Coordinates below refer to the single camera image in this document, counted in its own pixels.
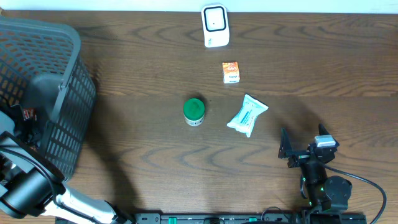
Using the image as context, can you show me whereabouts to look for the mint green wipes pack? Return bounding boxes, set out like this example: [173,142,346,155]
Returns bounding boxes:
[227,94,269,138]

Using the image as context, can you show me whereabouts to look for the small orange carton box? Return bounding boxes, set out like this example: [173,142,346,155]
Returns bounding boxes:
[222,62,240,84]

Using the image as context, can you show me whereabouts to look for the green lid jar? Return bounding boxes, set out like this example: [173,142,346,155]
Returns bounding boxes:
[183,98,205,126]

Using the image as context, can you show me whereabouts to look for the red brown chocolate bar wrapper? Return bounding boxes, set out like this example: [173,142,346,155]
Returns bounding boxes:
[22,108,37,121]

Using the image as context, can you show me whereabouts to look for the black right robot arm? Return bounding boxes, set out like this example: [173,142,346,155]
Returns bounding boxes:
[278,124,352,212]

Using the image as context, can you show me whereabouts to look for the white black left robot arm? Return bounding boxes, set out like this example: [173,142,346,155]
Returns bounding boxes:
[1,106,136,223]

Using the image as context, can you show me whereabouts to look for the white black barcode scanner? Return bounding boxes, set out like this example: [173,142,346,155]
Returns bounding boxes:
[201,4,230,48]

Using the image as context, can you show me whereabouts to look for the dark grey plastic basket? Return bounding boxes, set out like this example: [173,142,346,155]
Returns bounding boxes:
[1,17,96,179]

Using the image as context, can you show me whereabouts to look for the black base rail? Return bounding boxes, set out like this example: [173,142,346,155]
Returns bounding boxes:
[134,210,366,224]

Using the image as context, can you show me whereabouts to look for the black cable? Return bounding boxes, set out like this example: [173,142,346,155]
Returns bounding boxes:
[323,164,388,224]

